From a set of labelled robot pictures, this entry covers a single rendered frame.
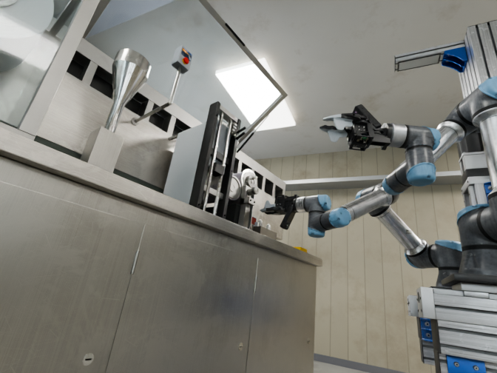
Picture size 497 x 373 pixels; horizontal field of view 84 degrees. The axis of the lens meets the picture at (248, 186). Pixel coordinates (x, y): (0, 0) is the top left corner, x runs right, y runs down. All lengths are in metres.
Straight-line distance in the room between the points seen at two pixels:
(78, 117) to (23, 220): 0.81
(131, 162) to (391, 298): 3.56
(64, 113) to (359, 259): 3.76
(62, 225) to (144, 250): 0.19
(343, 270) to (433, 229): 1.26
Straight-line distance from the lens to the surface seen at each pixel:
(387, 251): 4.24
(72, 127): 1.38
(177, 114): 1.71
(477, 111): 1.22
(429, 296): 1.08
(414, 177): 0.96
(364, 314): 4.18
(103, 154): 1.10
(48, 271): 0.67
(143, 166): 1.48
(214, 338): 0.95
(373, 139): 0.95
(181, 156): 1.41
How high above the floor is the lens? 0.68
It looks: 21 degrees up
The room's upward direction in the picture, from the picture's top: 8 degrees clockwise
